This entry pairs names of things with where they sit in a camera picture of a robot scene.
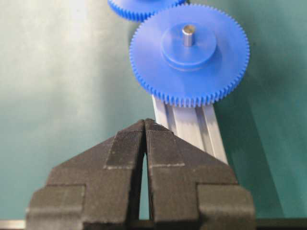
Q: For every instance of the small blue plastic gear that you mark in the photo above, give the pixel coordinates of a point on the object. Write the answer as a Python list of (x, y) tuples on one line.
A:
[(140, 10)]

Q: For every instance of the steel shaft through large gear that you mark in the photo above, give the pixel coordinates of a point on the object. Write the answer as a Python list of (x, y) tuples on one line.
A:
[(188, 32)]

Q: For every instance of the large blue plastic gear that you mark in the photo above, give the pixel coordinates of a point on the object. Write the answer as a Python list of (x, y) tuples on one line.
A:
[(189, 76)]

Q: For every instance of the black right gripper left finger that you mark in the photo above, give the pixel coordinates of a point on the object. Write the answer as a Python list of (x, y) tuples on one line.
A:
[(98, 189)]

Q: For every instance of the silver aluminium extrusion rail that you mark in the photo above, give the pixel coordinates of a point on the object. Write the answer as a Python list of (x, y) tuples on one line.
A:
[(198, 126)]

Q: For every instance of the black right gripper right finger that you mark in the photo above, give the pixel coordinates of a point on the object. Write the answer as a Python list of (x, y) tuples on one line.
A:
[(192, 190)]

